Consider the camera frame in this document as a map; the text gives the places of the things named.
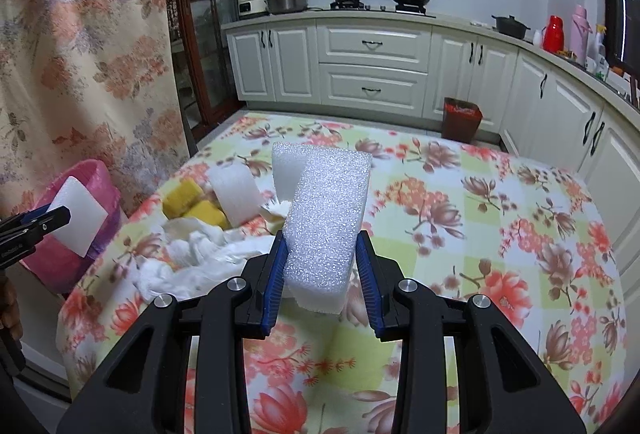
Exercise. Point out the floral tablecloth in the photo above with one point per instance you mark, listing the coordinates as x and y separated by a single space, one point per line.
460 219

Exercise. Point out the gas stove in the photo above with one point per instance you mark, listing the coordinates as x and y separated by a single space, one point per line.
398 9

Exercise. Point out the white lower kitchen cabinets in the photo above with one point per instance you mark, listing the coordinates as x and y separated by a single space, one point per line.
541 106

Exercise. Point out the black casserole pot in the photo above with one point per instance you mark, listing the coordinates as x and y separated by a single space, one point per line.
510 26

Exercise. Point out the pink trash bin with liner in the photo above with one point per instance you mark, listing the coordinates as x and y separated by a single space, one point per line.
62 257

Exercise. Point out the dark wooden glass door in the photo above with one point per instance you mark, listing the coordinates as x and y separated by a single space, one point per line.
201 62

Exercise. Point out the long white foam block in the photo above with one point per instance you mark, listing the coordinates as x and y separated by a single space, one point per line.
327 189

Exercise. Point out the pink thermos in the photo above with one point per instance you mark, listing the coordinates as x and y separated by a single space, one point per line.
579 34

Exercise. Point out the dark red floor bin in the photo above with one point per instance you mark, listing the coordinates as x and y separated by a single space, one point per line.
460 120

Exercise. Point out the white rice cooker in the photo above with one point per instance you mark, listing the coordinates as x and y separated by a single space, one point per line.
252 8

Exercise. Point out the floral curtain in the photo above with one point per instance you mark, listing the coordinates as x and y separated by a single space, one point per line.
87 79

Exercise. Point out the crumpled white paper towel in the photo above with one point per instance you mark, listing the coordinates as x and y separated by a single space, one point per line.
191 242

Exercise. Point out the red thermos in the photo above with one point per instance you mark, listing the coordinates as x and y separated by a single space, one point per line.
553 35

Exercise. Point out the steel pressure cooker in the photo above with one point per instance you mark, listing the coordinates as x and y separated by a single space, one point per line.
281 7

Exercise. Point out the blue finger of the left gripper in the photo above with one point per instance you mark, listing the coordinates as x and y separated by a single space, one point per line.
32 214
53 220

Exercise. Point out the white plastic bag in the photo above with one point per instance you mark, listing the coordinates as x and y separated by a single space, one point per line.
156 277

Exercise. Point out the yellow sponge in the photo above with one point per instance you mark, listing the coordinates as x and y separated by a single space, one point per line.
208 213
180 200

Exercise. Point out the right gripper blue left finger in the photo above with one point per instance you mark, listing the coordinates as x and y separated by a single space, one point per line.
272 282

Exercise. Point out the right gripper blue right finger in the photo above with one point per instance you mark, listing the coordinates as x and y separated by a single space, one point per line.
367 263

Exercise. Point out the white foam block upright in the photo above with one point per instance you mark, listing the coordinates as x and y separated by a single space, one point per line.
236 191

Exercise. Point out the left hand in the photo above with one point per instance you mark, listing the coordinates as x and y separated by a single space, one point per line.
10 312

